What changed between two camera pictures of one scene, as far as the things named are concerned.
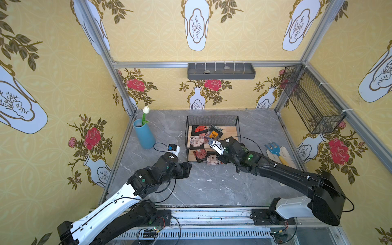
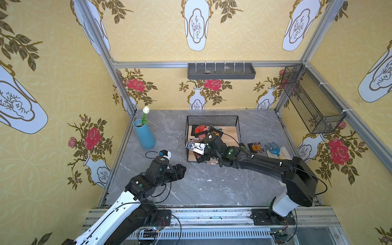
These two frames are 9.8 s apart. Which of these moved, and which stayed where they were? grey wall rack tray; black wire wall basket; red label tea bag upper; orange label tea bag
Moved: orange label tea bag
Stayed: grey wall rack tray; black wire wall basket; red label tea bag upper
